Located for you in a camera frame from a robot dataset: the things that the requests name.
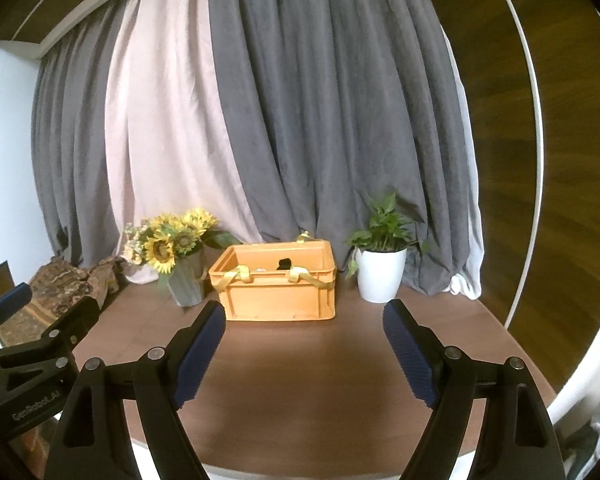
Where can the wide grey curtain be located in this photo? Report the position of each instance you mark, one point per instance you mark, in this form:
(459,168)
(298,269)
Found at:
(340,110)

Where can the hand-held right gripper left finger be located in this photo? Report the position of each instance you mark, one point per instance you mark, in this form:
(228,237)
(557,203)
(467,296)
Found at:
(200,355)

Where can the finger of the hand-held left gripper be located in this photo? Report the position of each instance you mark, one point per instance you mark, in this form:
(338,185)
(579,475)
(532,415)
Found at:
(77,317)
(12,297)

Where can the green potted plant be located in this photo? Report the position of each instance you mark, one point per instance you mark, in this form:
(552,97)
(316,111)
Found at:
(382,230)

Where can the narrow grey curtain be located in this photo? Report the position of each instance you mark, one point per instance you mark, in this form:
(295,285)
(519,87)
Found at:
(75,160)

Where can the black mouse plush toy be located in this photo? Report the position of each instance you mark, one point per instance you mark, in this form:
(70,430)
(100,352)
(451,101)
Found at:
(284,263)

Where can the white ribbed plant pot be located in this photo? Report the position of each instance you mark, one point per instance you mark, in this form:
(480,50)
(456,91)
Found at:
(380,275)

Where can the pink curtain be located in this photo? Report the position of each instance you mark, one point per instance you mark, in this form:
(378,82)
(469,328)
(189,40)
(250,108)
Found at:
(175,135)

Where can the brown patterned cloth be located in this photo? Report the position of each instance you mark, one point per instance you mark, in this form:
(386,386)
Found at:
(55,285)

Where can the sunflower bouquet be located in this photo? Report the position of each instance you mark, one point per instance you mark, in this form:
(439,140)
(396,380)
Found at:
(165,242)

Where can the orange plastic crate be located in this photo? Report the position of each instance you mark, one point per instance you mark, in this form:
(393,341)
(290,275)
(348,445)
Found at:
(280,292)

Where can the white plastic bag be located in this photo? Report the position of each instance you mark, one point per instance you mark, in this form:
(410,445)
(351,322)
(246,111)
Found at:
(597,435)

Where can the white hoop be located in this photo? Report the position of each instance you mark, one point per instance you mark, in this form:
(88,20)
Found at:
(532,135)

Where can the grey-green ribbed vase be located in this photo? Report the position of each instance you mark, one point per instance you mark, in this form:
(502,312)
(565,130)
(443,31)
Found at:
(187,285)

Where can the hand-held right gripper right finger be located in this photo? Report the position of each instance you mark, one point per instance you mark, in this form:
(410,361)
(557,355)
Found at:
(412,355)

